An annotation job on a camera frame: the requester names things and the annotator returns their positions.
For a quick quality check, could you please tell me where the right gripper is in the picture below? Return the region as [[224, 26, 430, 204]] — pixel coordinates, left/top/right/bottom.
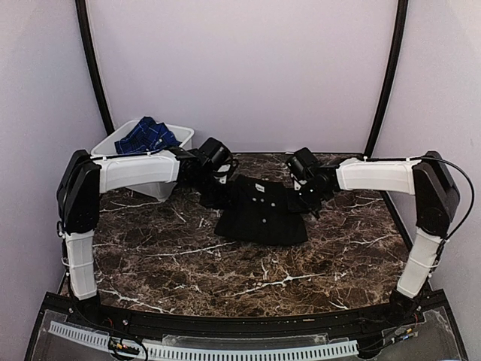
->
[[285, 182, 328, 214]]

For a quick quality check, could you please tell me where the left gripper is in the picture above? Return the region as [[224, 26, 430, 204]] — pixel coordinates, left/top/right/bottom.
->
[[189, 171, 237, 210]]

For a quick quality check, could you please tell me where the black long sleeve shirt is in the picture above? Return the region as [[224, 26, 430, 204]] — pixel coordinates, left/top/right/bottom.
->
[[214, 175, 308, 246]]

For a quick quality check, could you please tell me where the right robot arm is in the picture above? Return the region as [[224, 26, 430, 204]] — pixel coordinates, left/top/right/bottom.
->
[[286, 147, 461, 326]]

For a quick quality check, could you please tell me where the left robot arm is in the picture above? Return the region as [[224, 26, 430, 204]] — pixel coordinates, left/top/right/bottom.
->
[[56, 138, 235, 328]]

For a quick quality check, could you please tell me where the blue plaid shirt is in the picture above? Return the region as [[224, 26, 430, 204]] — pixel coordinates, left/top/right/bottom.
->
[[114, 117, 181, 155]]

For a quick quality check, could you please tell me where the white plastic bin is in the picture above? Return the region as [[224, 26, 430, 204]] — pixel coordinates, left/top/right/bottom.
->
[[91, 119, 179, 202]]

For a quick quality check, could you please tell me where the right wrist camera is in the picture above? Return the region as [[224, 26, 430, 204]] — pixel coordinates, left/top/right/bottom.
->
[[286, 147, 322, 190]]

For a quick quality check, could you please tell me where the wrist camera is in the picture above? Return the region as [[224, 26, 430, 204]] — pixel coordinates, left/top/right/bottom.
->
[[198, 138, 239, 184], [286, 147, 322, 190]]

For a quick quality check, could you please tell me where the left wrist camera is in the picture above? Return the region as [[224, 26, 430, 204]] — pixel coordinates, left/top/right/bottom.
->
[[198, 138, 239, 184]]

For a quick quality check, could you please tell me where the white slotted cable duct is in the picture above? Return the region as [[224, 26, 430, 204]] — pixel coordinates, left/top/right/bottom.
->
[[48, 321, 358, 360]]

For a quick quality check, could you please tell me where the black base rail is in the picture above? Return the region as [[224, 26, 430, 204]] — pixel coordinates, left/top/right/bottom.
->
[[26, 291, 467, 360]]

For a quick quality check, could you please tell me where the right black frame post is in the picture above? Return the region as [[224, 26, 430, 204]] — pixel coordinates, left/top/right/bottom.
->
[[363, 0, 409, 157]]

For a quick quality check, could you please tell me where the black frame post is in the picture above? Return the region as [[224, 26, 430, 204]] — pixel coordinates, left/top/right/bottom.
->
[[363, 0, 409, 157], [74, 0, 114, 135]]

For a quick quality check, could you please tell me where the left black frame post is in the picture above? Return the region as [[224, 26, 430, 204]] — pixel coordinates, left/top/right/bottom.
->
[[74, 0, 114, 135]]

